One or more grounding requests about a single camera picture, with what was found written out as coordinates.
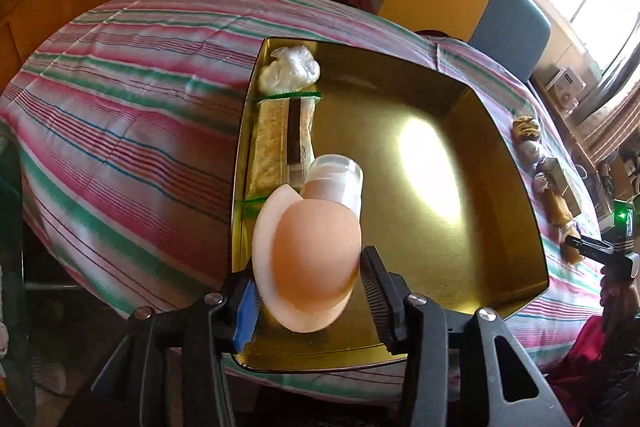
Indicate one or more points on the striped blanket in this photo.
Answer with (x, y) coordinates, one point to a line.
(125, 107)

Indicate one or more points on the red clothing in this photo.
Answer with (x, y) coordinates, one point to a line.
(595, 367)

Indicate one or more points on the white crumpled wad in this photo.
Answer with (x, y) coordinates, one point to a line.
(542, 183)
(532, 152)

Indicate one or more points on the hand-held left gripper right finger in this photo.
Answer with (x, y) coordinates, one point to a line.
(378, 302)

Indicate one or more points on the yellow small packet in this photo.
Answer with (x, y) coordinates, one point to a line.
(574, 253)

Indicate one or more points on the gold tin box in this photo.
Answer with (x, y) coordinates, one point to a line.
(450, 207)

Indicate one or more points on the cream printed carton box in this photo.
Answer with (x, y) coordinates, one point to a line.
(560, 179)

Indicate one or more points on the long clear-wrapped packet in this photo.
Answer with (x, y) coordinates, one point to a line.
(270, 147)

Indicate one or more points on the small white appliance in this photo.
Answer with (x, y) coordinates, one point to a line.
(566, 84)

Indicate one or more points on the brown striped small object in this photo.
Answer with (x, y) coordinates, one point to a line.
(526, 128)

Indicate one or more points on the translucent plastic cup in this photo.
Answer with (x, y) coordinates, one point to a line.
(340, 187)

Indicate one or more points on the person's right hand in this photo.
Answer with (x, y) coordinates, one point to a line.
(617, 299)

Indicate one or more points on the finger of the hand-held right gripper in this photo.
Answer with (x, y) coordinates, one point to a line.
(592, 247)

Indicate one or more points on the crumpled clear plastic bag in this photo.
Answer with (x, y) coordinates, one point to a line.
(290, 69)

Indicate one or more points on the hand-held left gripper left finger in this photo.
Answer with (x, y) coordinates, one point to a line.
(246, 319)

